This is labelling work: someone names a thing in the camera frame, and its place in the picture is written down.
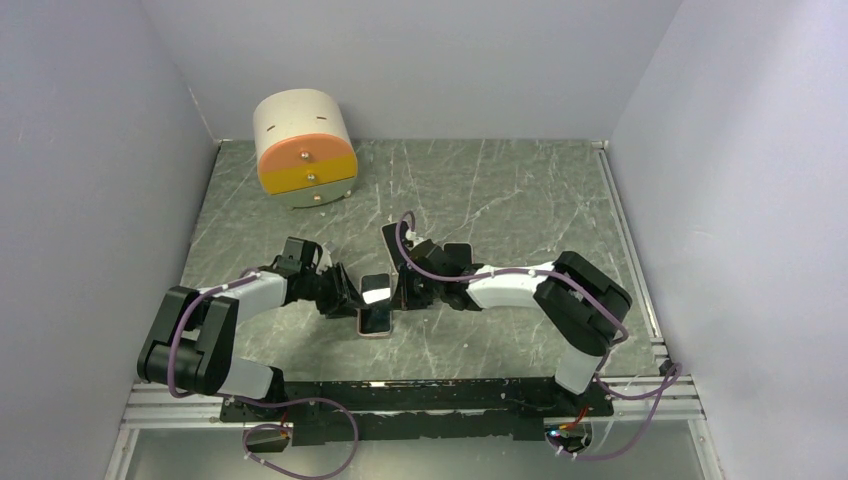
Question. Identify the pink phone case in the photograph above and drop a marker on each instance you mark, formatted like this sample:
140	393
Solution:
375	335

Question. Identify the cream round drawer box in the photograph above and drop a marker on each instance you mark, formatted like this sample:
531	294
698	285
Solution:
304	154

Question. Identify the black phone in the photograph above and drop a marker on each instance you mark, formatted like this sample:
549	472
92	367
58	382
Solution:
391	242
376	305
460	253

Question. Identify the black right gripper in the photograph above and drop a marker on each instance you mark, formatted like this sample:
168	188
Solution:
407	300

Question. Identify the aluminium frame rail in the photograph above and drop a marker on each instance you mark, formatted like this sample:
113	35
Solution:
151	406

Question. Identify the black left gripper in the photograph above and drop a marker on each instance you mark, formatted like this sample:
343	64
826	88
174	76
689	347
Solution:
344	297

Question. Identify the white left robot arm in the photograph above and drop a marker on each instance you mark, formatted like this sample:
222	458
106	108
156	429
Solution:
190	345

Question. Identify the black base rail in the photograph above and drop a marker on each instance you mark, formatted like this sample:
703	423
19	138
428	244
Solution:
521	408

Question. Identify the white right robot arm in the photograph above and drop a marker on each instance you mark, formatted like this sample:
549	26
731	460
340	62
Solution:
585	305

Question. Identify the black phone front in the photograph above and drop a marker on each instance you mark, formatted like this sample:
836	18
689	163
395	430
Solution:
391	242

